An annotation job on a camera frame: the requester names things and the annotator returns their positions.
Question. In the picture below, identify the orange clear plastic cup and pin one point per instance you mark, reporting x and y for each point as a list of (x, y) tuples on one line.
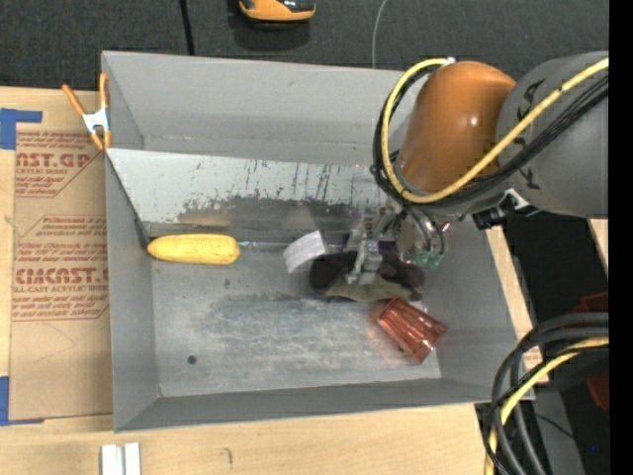
[(410, 329)]

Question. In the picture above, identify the brown cardboard board red print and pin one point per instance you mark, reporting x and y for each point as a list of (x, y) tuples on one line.
[(59, 265)]

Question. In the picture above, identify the yellow toy corn cob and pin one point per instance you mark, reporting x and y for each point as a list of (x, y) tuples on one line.
[(193, 249)]

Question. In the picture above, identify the dark brown plush toy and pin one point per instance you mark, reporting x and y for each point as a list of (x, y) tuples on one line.
[(331, 270)]

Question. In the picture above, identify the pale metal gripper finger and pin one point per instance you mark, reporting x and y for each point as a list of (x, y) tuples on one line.
[(374, 267), (358, 260)]

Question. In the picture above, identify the grey metal bin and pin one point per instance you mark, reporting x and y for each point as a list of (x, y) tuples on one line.
[(277, 334)]

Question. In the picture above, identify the white flat card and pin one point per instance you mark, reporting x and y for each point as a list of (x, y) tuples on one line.
[(302, 251)]

